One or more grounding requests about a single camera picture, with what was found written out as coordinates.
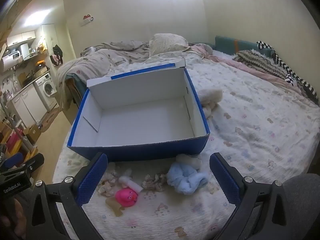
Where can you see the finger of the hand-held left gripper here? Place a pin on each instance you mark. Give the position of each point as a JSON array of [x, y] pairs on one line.
[[12, 161], [33, 163]]

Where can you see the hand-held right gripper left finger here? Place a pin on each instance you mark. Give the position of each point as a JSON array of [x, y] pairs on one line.
[[91, 177]]

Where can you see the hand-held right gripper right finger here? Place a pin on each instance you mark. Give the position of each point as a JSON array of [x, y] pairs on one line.
[[225, 177]]

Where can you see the cream ruffled scrunchie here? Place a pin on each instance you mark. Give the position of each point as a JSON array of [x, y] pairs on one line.
[[107, 182]]

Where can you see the white bunny hair clip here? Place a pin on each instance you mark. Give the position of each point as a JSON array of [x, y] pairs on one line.
[[128, 180]]

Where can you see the light blue fluffy scrunchie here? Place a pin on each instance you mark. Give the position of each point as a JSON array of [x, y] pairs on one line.
[[186, 181]]

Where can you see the pink rubber toy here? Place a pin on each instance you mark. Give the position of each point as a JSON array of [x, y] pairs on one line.
[[126, 196]]

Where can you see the beige lace scrunchie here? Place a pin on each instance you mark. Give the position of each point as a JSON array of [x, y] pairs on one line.
[[162, 181], [150, 183]]

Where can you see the blue cardboard box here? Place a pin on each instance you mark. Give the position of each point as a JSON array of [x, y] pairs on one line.
[[142, 120]]

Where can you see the wooden rack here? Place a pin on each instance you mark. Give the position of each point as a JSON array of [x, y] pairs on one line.
[[15, 140]]

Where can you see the brown cardboard box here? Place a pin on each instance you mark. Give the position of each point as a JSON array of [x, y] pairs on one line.
[[32, 132]]

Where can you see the tan paper card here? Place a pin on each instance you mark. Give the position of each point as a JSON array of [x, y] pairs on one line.
[[115, 206]]

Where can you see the white base cabinet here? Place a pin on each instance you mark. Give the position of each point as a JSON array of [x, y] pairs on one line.
[[28, 105]]

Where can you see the white washing machine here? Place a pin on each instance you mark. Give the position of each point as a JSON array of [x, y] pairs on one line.
[[46, 87]]

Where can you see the cream plush toy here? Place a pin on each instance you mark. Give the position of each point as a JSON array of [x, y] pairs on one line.
[[211, 98]]

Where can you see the person's grey clothing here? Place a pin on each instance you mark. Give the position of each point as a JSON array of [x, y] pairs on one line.
[[303, 205]]

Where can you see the white water heater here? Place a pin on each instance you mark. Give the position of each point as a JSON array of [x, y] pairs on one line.
[[10, 60]]

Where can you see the hanging dark clothes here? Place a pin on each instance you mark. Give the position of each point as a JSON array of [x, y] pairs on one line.
[[57, 53]]

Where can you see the pink blanket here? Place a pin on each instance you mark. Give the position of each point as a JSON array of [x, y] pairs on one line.
[[225, 60]]

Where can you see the patterned knit blanket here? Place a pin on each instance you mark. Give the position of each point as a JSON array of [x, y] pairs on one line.
[[260, 62]]

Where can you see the beige floral quilt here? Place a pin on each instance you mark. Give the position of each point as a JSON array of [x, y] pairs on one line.
[[100, 57]]

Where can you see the black white striped cloth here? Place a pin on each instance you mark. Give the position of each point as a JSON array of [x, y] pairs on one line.
[[287, 70]]

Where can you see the teal headboard cushion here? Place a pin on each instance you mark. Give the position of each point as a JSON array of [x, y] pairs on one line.
[[230, 45]]

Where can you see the cream lace pillow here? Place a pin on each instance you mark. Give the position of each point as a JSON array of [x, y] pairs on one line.
[[167, 43]]

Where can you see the white wall cabinet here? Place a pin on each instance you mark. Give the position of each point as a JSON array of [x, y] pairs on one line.
[[22, 37]]

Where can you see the wall hook with red item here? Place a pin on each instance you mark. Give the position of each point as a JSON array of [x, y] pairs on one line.
[[87, 18]]

